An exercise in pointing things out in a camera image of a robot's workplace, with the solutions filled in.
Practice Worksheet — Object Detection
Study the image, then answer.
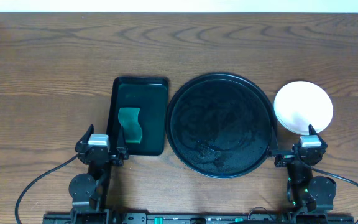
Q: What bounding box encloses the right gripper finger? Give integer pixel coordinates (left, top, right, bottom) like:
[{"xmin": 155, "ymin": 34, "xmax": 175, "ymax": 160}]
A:
[
  {"xmin": 308, "ymin": 124, "xmax": 320, "ymax": 139},
  {"xmin": 268, "ymin": 128, "xmax": 278, "ymax": 157}
]

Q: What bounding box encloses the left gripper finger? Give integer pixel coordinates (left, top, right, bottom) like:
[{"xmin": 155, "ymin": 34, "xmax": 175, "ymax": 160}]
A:
[
  {"xmin": 116, "ymin": 126, "xmax": 129, "ymax": 159},
  {"xmin": 75, "ymin": 124, "xmax": 94, "ymax": 151}
]

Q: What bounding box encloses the white pink plate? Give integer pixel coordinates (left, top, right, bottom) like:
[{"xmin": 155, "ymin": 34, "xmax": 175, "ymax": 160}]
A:
[{"xmin": 273, "ymin": 81, "xmax": 334, "ymax": 135}]

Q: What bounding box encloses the green sponge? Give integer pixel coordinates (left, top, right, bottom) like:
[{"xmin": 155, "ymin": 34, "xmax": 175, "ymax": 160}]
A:
[{"xmin": 118, "ymin": 108, "xmax": 143, "ymax": 144}]

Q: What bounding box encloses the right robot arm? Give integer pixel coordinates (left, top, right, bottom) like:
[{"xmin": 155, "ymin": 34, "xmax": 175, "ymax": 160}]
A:
[{"xmin": 269, "ymin": 125, "xmax": 336, "ymax": 223}]

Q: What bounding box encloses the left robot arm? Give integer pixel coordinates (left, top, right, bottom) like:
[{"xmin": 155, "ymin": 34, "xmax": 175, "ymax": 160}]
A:
[{"xmin": 68, "ymin": 125, "xmax": 129, "ymax": 224}]

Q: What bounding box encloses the black rectangular tray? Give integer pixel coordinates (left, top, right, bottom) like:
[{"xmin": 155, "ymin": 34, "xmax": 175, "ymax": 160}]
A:
[{"xmin": 106, "ymin": 77, "xmax": 168, "ymax": 156}]

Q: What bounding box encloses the black round tray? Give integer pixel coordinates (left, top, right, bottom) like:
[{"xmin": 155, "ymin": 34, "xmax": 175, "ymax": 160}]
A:
[{"xmin": 166, "ymin": 73, "xmax": 277, "ymax": 179}]

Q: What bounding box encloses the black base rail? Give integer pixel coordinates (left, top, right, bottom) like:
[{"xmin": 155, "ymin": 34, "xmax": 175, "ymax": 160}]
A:
[{"xmin": 42, "ymin": 213, "xmax": 354, "ymax": 224}]

